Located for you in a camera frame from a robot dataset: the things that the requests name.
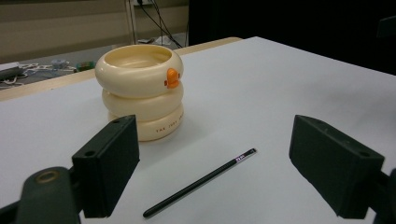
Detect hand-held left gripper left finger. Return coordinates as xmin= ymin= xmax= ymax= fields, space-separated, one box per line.
xmin=71 ymin=114 xmax=141 ymax=219

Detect cream ringed pen holder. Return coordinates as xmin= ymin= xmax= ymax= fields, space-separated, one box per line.
xmin=94 ymin=44 xmax=185 ymax=143

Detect white metal stand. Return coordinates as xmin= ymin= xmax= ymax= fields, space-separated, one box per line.
xmin=125 ymin=0 xmax=138 ymax=46

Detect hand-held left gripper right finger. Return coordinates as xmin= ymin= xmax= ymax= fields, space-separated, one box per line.
xmin=288 ymin=114 xmax=386 ymax=220

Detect small green box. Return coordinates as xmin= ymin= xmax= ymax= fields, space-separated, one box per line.
xmin=76 ymin=61 xmax=96 ymax=73

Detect black pencil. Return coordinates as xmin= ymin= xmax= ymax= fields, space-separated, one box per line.
xmin=142 ymin=147 xmax=258 ymax=219

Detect black cables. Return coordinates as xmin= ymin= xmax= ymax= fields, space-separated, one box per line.
xmin=136 ymin=0 xmax=190 ymax=49

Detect white cord bundle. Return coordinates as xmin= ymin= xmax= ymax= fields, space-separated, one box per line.
xmin=1 ymin=63 xmax=52 ymax=87

